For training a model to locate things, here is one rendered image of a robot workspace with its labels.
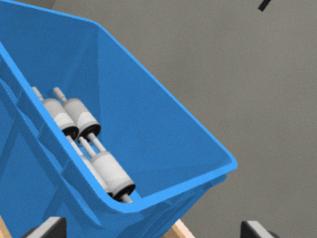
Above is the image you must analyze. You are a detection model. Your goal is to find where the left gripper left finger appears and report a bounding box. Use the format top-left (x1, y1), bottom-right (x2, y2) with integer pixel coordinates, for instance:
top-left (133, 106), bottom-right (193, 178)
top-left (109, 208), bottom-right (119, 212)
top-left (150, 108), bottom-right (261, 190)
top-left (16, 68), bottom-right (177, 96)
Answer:
top-left (21, 216), bottom-right (66, 238)

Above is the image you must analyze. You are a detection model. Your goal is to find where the blue plastic crate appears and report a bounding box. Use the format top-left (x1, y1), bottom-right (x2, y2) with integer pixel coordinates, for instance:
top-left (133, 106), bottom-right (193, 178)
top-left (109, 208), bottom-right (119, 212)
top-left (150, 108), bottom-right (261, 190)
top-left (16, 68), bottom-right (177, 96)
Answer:
top-left (0, 0), bottom-right (238, 238)

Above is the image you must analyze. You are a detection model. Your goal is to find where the grey rotor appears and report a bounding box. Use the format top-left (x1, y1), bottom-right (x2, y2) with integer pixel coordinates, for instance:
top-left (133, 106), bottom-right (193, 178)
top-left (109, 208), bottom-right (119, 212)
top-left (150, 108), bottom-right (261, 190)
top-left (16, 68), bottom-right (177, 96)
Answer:
top-left (78, 137), bottom-right (136, 203)
top-left (79, 156), bottom-right (113, 197)
top-left (53, 87), bottom-right (106, 153)
top-left (32, 87), bottom-right (84, 156)

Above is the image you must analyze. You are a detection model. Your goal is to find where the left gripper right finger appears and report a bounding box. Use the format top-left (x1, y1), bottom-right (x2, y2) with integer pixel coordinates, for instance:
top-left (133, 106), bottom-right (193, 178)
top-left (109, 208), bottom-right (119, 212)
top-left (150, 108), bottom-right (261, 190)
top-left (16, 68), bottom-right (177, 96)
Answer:
top-left (240, 221), bottom-right (279, 238)

